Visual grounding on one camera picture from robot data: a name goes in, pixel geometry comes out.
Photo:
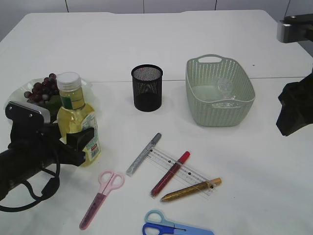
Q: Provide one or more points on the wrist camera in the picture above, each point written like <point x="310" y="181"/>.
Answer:
<point x="27" y="114"/>
<point x="295" y="28"/>

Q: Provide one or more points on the gold glitter pen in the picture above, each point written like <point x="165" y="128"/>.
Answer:
<point x="194" y="189"/>

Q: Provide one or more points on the purple artificial grape bunch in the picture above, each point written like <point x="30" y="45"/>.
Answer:
<point x="42" y="92"/>

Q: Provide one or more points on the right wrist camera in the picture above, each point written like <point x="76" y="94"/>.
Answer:
<point x="295" y="28"/>

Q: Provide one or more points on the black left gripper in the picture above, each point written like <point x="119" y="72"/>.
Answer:
<point x="35" y="146"/>

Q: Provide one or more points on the blue scissors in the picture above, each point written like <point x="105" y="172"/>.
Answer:
<point x="165" y="227"/>

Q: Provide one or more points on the yellow oil bottle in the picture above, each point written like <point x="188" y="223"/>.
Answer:
<point x="76" y="116"/>

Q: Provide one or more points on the red glitter pen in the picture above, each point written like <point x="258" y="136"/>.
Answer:
<point x="169" y="175"/>

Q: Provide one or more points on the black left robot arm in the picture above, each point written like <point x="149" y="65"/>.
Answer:
<point x="10" y="177"/>

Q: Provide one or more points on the clear plastic ruler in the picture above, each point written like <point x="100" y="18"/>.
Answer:
<point x="189" y="176"/>

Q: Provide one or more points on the pink scissors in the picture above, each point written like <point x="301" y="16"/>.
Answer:
<point x="108" y="180"/>

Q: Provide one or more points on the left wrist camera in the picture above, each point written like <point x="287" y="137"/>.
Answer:
<point x="27" y="114"/>

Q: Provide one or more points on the green plastic basket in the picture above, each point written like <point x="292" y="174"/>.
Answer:
<point x="219" y="92"/>

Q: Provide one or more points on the clear plastic sheet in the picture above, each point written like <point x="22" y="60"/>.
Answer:
<point x="225" y="87"/>

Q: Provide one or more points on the green wavy glass plate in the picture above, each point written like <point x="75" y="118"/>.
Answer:
<point x="56" y="102"/>

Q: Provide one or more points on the silver glitter pen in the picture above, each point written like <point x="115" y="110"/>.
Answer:
<point x="142" y="156"/>

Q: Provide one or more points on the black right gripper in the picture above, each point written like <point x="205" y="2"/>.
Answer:
<point x="296" y="99"/>

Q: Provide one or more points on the black mesh pen holder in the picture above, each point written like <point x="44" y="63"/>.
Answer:
<point x="147" y="87"/>

